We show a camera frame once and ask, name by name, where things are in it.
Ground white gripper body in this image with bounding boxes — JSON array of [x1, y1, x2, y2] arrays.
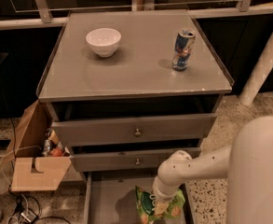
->
[[152, 176, 179, 203]]

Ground green rice chip bag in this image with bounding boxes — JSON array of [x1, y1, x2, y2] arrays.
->
[[135, 186, 185, 224]]

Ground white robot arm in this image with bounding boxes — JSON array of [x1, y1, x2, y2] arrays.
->
[[153, 116, 273, 224]]

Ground grey bottom drawer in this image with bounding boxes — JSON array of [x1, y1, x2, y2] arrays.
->
[[83, 171, 197, 224]]

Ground grey drawer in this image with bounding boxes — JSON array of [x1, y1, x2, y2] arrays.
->
[[52, 113, 217, 147], [69, 147, 202, 173], [83, 171, 197, 224]]

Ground grey top drawer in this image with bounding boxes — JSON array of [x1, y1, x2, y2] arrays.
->
[[52, 113, 217, 147]]

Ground grey middle drawer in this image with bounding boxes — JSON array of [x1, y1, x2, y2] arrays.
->
[[69, 147, 202, 173]]

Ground grey drawer cabinet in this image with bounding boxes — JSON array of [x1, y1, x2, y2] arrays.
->
[[36, 10, 235, 224]]

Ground red item in box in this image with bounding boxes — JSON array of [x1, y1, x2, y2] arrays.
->
[[50, 148, 63, 157]]

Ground bottle in cardboard box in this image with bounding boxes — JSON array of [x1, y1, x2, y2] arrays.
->
[[46, 128, 59, 145]]

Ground brown cardboard box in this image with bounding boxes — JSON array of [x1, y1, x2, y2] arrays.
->
[[0, 101, 71, 191]]

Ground crushed blue energy drink can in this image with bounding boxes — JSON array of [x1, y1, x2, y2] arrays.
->
[[172, 28, 196, 71]]

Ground white ceramic bowl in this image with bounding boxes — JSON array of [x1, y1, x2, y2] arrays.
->
[[86, 28, 121, 57]]

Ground metal window railing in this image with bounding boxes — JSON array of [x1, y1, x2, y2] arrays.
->
[[0, 0, 273, 32]]

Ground black cables on floor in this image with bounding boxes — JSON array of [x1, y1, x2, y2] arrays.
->
[[0, 147, 72, 224]]

